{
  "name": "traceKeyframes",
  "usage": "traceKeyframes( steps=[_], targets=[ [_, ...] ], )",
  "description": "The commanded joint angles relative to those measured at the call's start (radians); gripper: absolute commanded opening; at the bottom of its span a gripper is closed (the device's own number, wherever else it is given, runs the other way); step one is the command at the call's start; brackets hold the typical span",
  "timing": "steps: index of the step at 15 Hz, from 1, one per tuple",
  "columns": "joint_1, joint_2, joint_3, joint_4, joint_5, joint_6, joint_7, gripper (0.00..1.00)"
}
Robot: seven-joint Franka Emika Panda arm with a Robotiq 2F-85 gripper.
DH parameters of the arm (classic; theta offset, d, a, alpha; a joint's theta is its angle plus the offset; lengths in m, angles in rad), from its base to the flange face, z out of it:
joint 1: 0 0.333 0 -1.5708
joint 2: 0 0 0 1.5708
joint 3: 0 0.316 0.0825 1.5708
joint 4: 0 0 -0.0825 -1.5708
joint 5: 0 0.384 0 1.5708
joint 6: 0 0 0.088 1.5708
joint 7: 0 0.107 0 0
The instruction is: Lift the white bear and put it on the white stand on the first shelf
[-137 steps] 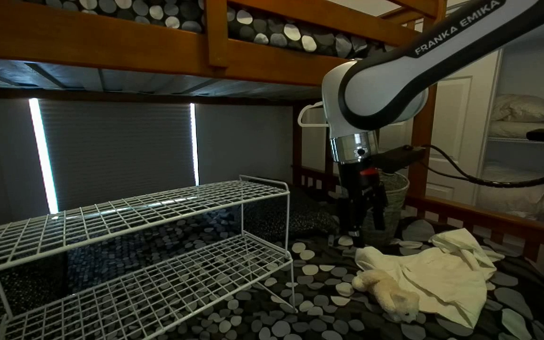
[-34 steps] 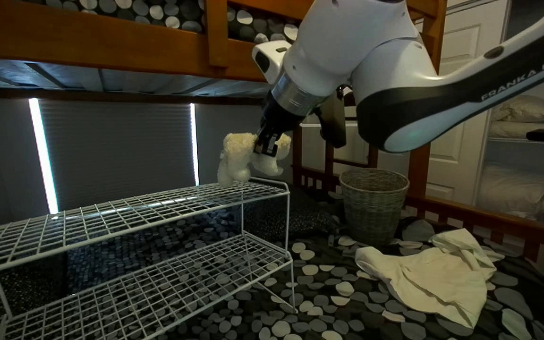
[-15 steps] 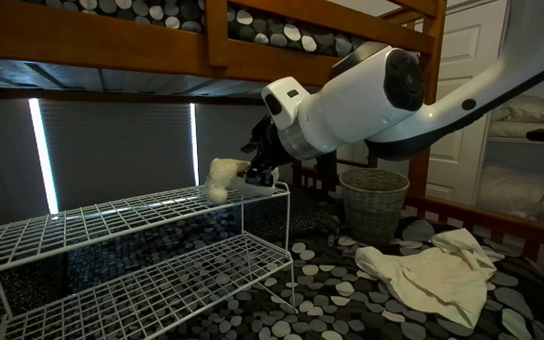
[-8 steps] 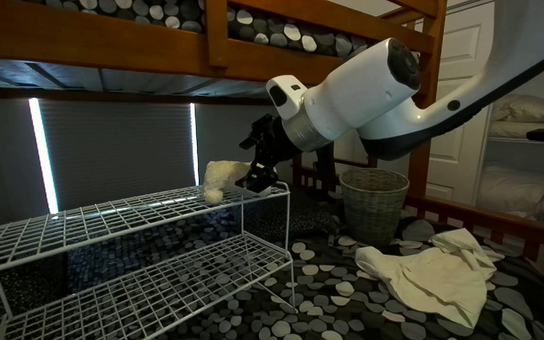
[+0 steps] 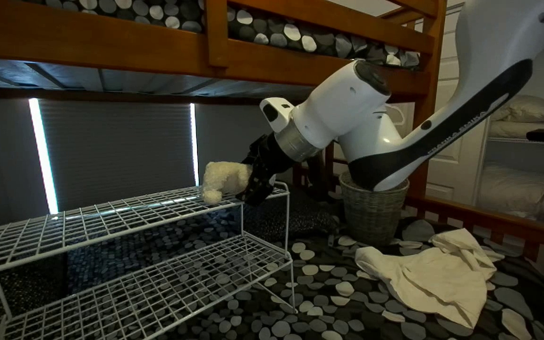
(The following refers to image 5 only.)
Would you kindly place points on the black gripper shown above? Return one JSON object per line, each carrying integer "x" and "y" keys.
{"x": 268, "y": 158}

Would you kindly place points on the white plush bear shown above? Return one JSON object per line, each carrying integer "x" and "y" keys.
{"x": 225, "y": 181}

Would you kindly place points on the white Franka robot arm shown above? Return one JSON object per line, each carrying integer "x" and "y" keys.
{"x": 472, "y": 96}

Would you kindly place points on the grey window blind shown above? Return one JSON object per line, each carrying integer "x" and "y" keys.
{"x": 113, "y": 152}
{"x": 234, "y": 134}
{"x": 0, "y": 164}

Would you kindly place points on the woven wicker basket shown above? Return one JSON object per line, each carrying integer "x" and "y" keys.
{"x": 368, "y": 215}

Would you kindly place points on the polka dot bedspread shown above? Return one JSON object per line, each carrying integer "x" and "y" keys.
{"x": 347, "y": 296}

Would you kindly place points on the polka dot bunk mattress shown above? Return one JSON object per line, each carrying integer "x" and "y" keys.
{"x": 272, "y": 32}

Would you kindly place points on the white plastic clothes hanger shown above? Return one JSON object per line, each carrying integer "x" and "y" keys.
{"x": 408, "y": 113}

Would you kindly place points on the cream cloth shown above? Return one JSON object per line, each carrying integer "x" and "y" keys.
{"x": 434, "y": 277}

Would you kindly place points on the white bedding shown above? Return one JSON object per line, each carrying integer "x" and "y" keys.
{"x": 510, "y": 190}

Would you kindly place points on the white pillow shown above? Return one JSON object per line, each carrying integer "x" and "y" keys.
{"x": 533, "y": 109}

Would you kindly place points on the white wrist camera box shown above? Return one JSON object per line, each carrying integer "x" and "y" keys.
{"x": 276, "y": 113}

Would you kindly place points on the wooden bunk bed frame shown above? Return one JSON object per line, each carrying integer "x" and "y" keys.
{"x": 94, "y": 41}

